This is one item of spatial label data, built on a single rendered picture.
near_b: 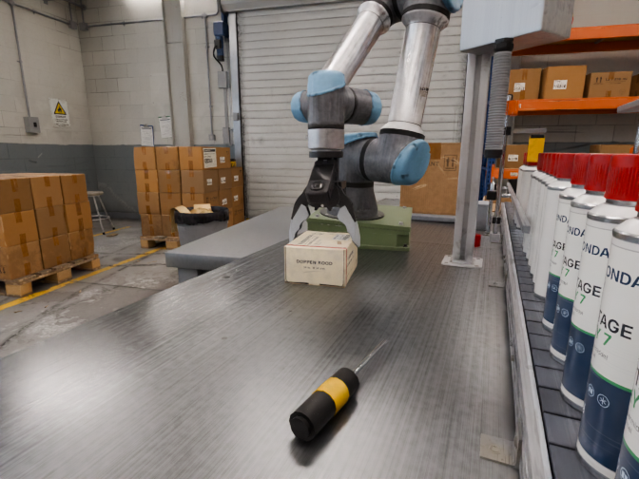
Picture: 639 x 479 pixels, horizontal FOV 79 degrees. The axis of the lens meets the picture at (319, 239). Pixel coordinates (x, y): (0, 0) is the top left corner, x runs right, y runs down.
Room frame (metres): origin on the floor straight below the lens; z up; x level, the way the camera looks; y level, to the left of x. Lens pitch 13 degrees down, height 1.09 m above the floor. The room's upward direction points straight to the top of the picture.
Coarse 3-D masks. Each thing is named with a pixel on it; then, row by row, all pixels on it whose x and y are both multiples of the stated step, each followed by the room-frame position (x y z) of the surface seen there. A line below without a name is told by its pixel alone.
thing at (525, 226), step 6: (510, 186) 1.43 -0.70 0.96; (510, 192) 1.25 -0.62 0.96; (516, 198) 1.07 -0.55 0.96; (516, 204) 0.93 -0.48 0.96; (516, 210) 0.85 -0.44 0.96; (522, 210) 0.84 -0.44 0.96; (516, 216) 0.83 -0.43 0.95; (522, 216) 0.76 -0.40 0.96; (522, 222) 0.69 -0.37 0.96; (528, 222) 0.69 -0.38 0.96; (522, 228) 0.66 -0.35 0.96; (528, 228) 0.66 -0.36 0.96
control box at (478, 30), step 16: (464, 0) 0.85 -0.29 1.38; (480, 0) 0.82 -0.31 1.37; (496, 0) 0.79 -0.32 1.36; (512, 0) 0.76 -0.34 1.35; (528, 0) 0.73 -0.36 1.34; (544, 0) 0.71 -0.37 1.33; (560, 0) 0.73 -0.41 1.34; (464, 16) 0.85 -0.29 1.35; (480, 16) 0.81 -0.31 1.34; (496, 16) 0.78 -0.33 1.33; (512, 16) 0.76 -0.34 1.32; (528, 16) 0.73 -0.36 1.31; (544, 16) 0.71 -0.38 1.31; (560, 16) 0.74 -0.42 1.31; (464, 32) 0.85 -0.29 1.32; (480, 32) 0.81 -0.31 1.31; (496, 32) 0.78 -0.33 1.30; (512, 32) 0.76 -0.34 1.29; (528, 32) 0.73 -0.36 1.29; (544, 32) 0.72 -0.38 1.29; (560, 32) 0.74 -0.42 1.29; (464, 48) 0.84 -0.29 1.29; (480, 48) 0.83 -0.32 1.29
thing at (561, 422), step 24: (528, 288) 0.57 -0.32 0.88; (528, 312) 0.48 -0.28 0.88; (528, 336) 0.46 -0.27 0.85; (552, 360) 0.36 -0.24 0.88; (552, 384) 0.31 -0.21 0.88; (552, 408) 0.28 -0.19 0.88; (552, 432) 0.25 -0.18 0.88; (576, 432) 0.25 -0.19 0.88; (552, 456) 0.23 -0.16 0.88; (576, 456) 0.23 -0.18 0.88
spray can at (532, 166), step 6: (528, 162) 1.04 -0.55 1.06; (534, 162) 1.03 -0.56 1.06; (528, 168) 1.03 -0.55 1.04; (534, 168) 1.02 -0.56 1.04; (522, 174) 1.05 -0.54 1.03; (528, 174) 1.03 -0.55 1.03; (522, 180) 1.04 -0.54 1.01; (528, 180) 1.02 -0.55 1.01; (522, 186) 1.04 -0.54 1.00; (528, 186) 1.02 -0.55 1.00; (522, 192) 1.04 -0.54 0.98; (528, 192) 1.02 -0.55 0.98; (522, 198) 1.03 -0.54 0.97; (528, 198) 1.02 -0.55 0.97; (522, 204) 1.03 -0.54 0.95; (516, 222) 1.05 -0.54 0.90; (516, 228) 1.04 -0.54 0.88
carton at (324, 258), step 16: (304, 240) 0.79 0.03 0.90; (320, 240) 0.79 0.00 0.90; (336, 240) 0.79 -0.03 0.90; (288, 256) 0.74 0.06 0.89; (304, 256) 0.73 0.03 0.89; (320, 256) 0.72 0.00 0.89; (336, 256) 0.71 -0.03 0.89; (352, 256) 0.79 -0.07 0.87; (288, 272) 0.74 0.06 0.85; (304, 272) 0.73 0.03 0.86; (320, 272) 0.72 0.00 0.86; (336, 272) 0.71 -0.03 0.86; (352, 272) 0.80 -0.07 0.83
